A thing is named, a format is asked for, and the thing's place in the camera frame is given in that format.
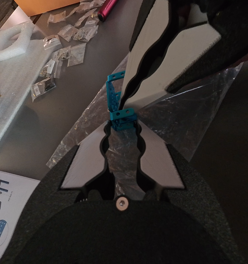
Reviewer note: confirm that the white foam strip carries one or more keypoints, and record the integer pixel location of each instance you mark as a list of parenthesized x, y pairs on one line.
[(10, 43)]

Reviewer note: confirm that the blue metal bracket assembly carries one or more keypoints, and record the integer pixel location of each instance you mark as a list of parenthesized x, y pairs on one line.
[(115, 99)]

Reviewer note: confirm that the pile of small screw bags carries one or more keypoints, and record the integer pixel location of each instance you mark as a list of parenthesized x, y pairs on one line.
[(74, 51)]

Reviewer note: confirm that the white foam sheet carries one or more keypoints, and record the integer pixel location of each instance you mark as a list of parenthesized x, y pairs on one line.
[(8, 86)]

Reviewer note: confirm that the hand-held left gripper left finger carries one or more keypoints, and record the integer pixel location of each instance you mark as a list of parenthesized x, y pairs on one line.
[(82, 165)]

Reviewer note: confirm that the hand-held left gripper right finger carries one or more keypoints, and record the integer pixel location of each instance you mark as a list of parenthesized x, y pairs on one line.
[(163, 165)]

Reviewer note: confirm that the cardboard box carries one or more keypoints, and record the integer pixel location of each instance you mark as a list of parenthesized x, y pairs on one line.
[(43, 6)]

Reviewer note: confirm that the clear plastic bag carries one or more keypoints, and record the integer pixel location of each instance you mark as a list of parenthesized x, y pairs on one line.
[(177, 115)]

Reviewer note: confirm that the open instruction manual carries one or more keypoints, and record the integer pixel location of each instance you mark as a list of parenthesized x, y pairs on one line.
[(18, 191)]

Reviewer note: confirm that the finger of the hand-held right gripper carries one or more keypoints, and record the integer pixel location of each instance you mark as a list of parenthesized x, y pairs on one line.
[(187, 51), (148, 31)]

